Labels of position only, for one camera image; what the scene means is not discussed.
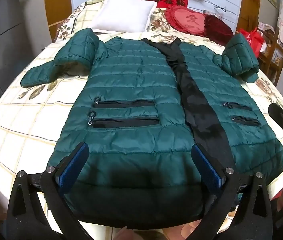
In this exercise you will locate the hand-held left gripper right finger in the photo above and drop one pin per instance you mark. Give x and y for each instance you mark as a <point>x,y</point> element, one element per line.
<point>206,167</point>

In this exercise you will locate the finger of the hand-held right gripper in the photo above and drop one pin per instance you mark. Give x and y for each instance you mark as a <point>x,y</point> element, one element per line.
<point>280,116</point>

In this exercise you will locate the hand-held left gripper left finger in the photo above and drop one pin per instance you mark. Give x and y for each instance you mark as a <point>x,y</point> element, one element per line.
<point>72,165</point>

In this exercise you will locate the green quilted puffer jacket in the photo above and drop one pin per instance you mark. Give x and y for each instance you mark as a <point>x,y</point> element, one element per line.
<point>131,105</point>

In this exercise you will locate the floral checked bed sheet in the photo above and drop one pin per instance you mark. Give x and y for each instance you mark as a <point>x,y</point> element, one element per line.
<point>31,120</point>

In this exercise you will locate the wooden chair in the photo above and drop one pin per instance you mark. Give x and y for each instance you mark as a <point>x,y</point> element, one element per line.
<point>276,50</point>

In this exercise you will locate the red plastic bag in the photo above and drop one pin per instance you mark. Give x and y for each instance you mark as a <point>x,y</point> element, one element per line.
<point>252,40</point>

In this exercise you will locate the dark red velvet cushion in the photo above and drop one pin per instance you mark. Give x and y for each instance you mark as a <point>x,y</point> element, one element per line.
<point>217,28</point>

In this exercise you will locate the red heart-shaped cushion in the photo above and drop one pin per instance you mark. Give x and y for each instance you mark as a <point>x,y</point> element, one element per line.
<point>187,20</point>

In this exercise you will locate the grey wardrobe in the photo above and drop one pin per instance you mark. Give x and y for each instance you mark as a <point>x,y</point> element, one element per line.
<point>4,30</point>

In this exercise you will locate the white pillow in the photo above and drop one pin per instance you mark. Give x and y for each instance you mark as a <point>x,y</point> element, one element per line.
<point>124,12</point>

